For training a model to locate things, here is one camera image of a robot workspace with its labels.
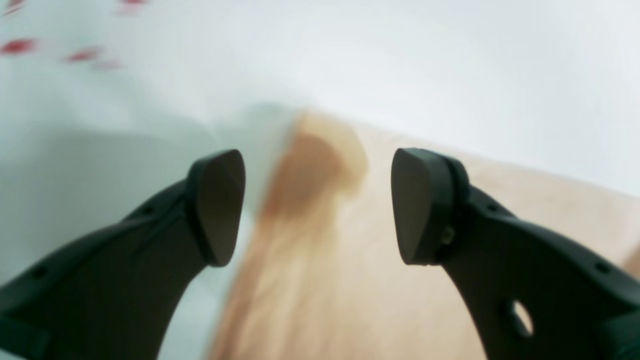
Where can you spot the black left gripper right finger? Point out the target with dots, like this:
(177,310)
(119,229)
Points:
(532,293)

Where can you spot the peach T-shirt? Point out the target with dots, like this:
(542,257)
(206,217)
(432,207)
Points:
(323,278)

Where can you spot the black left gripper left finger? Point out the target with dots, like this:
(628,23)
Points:
(111,294)

